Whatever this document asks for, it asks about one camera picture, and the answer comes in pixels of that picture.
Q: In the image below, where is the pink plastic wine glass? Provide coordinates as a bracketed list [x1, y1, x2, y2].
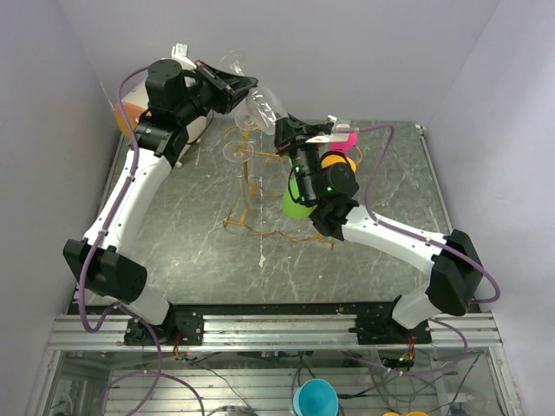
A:
[328, 133, 358, 152]

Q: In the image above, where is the teal plastic cup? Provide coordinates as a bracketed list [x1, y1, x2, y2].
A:
[292, 379, 339, 416]

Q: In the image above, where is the clear plastic wine glass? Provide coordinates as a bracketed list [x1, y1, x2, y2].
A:
[219, 50, 288, 135]
[223, 140, 254, 164]
[234, 109, 259, 131]

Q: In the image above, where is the gold wire wine glass rack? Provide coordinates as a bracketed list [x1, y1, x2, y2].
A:
[221, 125, 335, 246]

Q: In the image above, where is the white cylindrical bread box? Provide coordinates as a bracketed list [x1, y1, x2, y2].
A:
[114, 77, 208, 167]

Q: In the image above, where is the orange cup below table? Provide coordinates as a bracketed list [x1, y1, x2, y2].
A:
[382, 412, 429, 416]

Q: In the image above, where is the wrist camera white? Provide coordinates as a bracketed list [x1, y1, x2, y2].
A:
[305, 115, 359, 144]
[171, 43, 196, 70]

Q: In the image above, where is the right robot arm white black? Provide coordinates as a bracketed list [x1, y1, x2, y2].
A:
[274, 115, 485, 343]

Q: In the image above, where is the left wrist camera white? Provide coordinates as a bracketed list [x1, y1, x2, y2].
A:
[171, 43, 196, 70]

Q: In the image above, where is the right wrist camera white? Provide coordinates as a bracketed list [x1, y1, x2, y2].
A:
[305, 115, 359, 144]

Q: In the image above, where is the orange plastic wine glass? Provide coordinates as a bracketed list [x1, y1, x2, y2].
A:
[320, 151, 357, 172]

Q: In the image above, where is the green plastic wine glass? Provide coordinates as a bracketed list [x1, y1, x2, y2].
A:
[282, 169, 317, 219]

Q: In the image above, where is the aluminium rail frame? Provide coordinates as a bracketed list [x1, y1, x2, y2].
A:
[47, 313, 502, 352]

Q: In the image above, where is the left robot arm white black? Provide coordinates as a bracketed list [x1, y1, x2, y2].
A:
[63, 59, 258, 346]

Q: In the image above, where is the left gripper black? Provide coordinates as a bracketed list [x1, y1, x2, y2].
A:
[178, 61, 261, 126]

